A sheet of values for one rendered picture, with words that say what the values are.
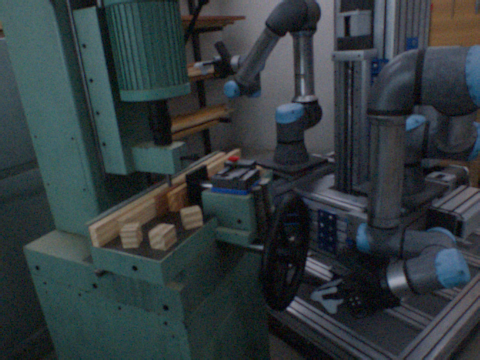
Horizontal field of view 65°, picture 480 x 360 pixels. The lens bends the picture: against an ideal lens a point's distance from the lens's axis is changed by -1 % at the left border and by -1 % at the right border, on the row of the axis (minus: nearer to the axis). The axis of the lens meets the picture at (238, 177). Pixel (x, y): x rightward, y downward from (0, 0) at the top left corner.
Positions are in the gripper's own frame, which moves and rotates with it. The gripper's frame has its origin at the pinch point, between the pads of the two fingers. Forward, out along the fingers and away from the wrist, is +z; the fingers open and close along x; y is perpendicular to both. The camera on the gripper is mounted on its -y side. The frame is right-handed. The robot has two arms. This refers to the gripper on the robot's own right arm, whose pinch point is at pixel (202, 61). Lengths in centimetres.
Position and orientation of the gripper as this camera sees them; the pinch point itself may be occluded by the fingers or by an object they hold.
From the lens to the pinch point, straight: 200.1
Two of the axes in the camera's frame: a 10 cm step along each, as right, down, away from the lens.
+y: 1.6, 8.9, 4.3
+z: -8.0, -1.4, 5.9
